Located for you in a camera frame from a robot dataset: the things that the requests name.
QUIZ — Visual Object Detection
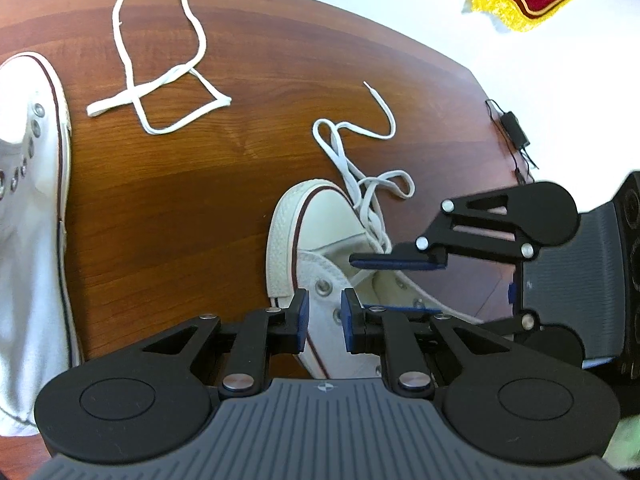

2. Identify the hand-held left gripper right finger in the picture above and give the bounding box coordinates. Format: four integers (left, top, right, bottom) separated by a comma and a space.
340, 287, 506, 401

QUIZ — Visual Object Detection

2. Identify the black power adapter with cable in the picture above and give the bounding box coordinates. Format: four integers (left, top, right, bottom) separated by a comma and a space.
485, 99, 541, 186

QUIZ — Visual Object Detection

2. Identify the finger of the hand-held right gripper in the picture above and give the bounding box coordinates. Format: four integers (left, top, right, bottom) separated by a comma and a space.
362, 302, 543, 342
349, 190, 539, 272

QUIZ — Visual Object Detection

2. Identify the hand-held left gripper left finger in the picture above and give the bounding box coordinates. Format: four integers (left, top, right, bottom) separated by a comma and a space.
142, 288, 311, 401

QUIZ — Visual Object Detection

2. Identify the white high-top canvas shoe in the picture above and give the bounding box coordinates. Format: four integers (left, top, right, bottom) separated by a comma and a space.
0, 52, 83, 437
266, 179, 486, 380

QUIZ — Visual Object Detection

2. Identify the white shoelace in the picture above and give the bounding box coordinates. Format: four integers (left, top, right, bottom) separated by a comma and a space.
312, 81, 416, 257
86, 0, 272, 136

